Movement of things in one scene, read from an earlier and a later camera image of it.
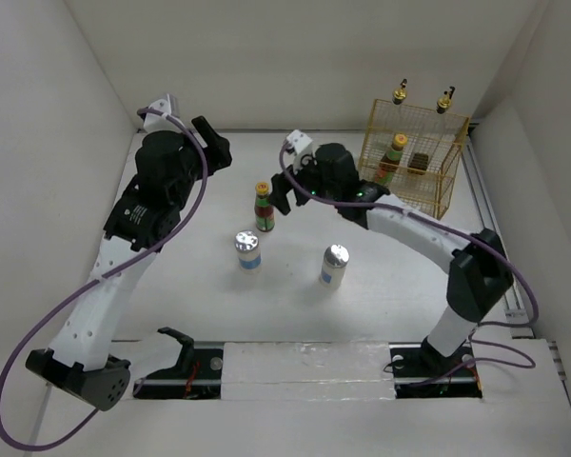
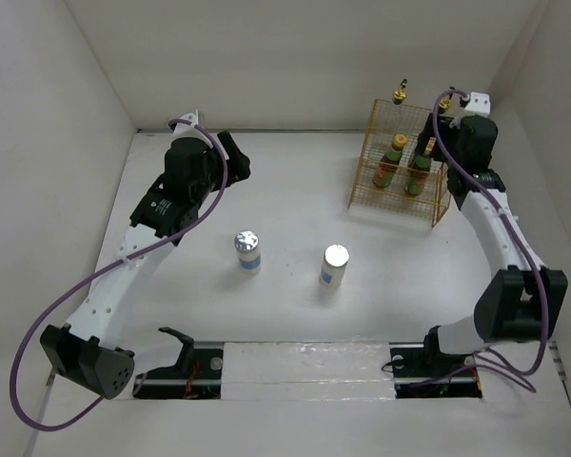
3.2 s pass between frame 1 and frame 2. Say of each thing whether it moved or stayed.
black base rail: stayed
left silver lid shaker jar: stayed
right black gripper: moved
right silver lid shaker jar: stayed
